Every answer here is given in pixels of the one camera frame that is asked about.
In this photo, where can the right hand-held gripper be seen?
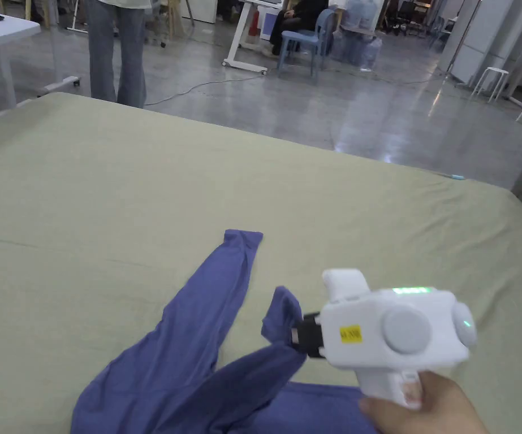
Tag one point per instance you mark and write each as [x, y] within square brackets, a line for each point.
[378, 330]

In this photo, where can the dark blue shirt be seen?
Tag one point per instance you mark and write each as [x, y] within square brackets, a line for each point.
[188, 361]

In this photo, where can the person's right hand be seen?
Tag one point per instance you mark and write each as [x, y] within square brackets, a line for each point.
[423, 407]

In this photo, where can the stack of water bottles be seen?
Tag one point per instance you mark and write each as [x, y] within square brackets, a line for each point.
[358, 31]

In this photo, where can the bed with pale green sheet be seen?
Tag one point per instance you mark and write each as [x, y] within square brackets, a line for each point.
[107, 181]

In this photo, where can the white desk with screen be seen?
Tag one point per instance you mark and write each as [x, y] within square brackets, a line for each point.
[251, 36]

